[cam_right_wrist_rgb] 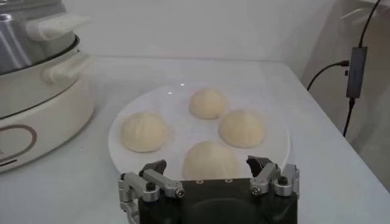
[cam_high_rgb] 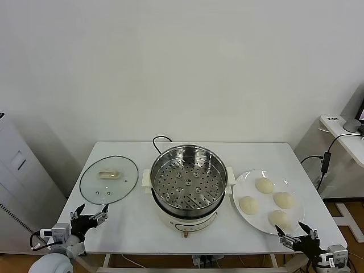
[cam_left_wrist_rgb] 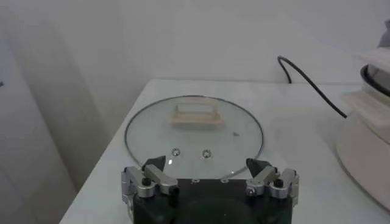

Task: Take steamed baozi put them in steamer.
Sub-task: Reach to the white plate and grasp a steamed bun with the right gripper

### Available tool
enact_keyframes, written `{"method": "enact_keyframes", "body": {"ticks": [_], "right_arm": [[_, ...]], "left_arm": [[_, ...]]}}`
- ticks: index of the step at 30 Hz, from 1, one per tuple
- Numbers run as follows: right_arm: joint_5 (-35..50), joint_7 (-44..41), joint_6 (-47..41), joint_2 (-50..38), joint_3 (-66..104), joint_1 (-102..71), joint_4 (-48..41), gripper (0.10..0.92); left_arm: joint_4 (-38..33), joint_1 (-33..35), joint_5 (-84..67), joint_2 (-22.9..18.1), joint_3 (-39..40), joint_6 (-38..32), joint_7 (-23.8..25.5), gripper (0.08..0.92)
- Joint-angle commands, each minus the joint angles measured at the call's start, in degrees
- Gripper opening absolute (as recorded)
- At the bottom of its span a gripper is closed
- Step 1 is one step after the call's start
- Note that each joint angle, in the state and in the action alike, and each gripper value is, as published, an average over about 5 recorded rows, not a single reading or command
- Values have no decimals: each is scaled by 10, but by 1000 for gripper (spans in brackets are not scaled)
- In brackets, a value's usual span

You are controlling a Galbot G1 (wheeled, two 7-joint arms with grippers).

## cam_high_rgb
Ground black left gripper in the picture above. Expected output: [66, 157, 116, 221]
[70, 203, 110, 243]

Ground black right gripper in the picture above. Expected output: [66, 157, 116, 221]
[274, 221, 324, 260]

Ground white steamed baozi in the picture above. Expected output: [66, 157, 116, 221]
[238, 196, 259, 216]
[254, 178, 275, 196]
[268, 209, 292, 230]
[273, 191, 295, 209]

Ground glass lid with cream handle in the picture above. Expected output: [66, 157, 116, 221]
[78, 155, 139, 205]

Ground stainless steel steamer basket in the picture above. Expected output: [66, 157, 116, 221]
[150, 144, 229, 216]

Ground white round plate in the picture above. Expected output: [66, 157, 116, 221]
[232, 169, 305, 235]

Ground white floor cabinet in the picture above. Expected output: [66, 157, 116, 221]
[0, 110, 69, 254]

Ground white power strip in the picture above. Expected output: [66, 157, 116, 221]
[192, 254, 224, 268]

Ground cream electric cooker base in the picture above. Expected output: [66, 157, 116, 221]
[141, 167, 236, 238]

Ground white side desk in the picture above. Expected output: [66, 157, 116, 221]
[318, 114, 364, 242]

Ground grey round desk object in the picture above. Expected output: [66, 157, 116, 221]
[343, 118, 361, 133]

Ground dark laptop screen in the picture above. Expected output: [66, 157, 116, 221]
[354, 99, 364, 123]

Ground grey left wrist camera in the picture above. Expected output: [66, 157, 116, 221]
[51, 224, 71, 241]

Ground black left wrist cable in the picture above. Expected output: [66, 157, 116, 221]
[30, 229, 56, 251]

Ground white cable under table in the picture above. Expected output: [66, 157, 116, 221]
[122, 254, 154, 267]

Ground black power adapter cable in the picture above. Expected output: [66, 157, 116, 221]
[300, 133, 353, 191]

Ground white table frame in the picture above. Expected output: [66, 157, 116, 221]
[96, 251, 288, 273]

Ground black cooker power cable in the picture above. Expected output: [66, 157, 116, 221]
[152, 135, 173, 156]

